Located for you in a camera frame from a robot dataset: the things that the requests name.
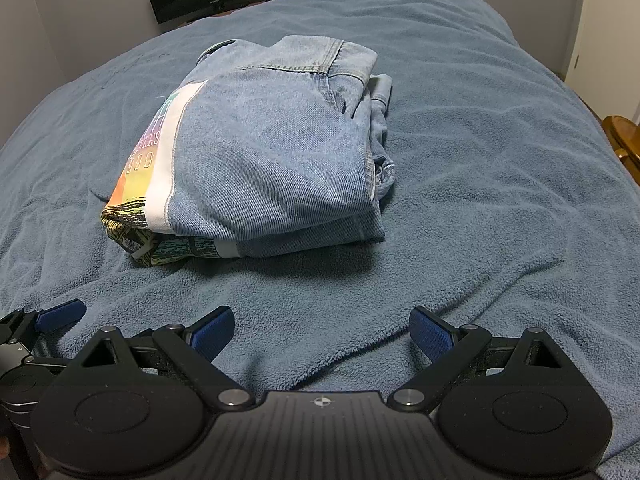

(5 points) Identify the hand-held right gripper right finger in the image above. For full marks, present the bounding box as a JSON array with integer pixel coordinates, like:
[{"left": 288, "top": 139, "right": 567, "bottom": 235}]
[{"left": 387, "top": 306, "right": 576, "bottom": 412}]

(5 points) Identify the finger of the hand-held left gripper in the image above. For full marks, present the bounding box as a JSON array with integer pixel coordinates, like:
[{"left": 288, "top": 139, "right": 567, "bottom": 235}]
[{"left": 0, "top": 299, "right": 87, "bottom": 346}]

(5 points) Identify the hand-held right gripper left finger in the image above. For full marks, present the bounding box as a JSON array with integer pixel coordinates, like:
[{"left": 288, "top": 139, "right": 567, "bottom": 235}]
[{"left": 70, "top": 305, "right": 257, "bottom": 412}]

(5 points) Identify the light blue denim jacket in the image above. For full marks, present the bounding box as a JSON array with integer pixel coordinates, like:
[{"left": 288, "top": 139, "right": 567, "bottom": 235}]
[{"left": 100, "top": 35, "right": 396, "bottom": 269}]

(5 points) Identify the blue fleece blanket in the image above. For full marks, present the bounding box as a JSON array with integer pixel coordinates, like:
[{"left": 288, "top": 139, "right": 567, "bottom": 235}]
[{"left": 0, "top": 0, "right": 640, "bottom": 480}]

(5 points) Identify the round wooden stool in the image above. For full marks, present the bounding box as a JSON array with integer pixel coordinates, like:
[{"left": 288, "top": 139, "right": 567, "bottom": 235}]
[{"left": 602, "top": 115, "right": 640, "bottom": 183}]

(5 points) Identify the white door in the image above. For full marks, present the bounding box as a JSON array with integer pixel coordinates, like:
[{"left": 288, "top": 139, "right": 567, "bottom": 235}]
[{"left": 564, "top": 0, "right": 640, "bottom": 126}]

